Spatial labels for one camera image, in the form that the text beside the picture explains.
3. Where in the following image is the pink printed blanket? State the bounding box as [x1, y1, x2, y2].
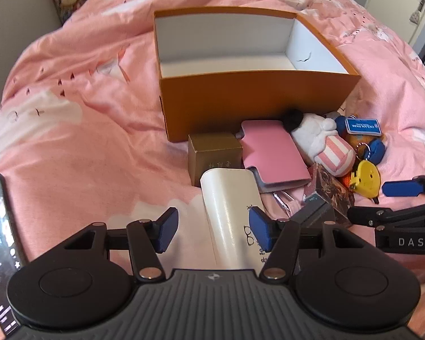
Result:
[0, 0, 425, 340]

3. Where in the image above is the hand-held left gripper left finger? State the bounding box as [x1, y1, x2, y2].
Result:
[62, 206, 180, 284]

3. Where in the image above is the pink case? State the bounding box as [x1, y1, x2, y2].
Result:
[240, 120, 312, 194]

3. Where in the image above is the black smartphone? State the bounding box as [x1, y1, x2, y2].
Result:
[0, 173, 28, 337]

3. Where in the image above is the white plush toy striped body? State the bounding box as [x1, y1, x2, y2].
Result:
[281, 110, 357, 178]

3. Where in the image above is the small gold box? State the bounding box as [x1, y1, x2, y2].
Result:
[188, 132, 243, 188]

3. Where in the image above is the white glasses case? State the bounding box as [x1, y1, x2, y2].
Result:
[200, 168, 270, 273]

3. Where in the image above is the clear plastic clip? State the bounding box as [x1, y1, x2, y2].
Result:
[273, 189, 298, 217]

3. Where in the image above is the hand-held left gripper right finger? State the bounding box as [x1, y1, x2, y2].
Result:
[249, 206, 368, 283]

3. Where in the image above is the orange cardboard box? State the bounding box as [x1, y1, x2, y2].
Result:
[153, 6, 362, 143]

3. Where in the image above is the yellow tape measure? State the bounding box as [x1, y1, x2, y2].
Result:
[348, 159, 381, 199]

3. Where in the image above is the door handle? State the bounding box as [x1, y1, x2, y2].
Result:
[409, 0, 425, 25]

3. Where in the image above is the blue label keychain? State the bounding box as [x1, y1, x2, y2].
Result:
[345, 116, 382, 136]

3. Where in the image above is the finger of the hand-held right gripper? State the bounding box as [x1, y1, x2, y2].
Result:
[382, 169, 425, 199]
[346, 200, 425, 228]

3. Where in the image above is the white door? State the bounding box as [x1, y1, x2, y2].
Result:
[365, 0, 425, 61]

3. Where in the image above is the brown patterned box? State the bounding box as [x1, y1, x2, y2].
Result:
[294, 163, 355, 228]

